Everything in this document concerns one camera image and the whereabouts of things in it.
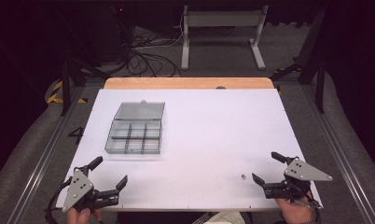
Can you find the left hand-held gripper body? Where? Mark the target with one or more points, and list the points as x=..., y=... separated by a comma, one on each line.
x=78, y=189

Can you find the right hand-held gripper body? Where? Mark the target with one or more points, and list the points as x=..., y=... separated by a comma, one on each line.
x=300, y=172

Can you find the small brass nut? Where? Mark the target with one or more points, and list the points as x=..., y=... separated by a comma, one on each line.
x=243, y=176

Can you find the clear plastic compartment box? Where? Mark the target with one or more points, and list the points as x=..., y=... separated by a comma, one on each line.
x=136, y=137

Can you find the person's left hand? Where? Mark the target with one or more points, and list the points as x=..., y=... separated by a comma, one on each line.
x=80, y=216

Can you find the person's right hand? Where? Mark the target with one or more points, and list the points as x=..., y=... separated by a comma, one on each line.
x=296, y=213

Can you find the person's white clothing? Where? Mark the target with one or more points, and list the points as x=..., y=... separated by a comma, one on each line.
x=223, y=218

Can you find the yellow black hazard tape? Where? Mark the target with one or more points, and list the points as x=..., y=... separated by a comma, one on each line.
x=52, y=98

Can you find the black metal stand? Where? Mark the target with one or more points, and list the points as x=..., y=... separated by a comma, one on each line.
x=65, y=90
x=320, y=90

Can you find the dark equipment case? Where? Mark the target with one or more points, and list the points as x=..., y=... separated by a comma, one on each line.
x=114, y=34

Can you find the grey metal stand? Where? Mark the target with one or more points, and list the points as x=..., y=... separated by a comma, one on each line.
x=223, y=19

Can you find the aluminium floor rail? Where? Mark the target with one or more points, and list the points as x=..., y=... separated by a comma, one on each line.
x=48, y=152
x=338, y=155

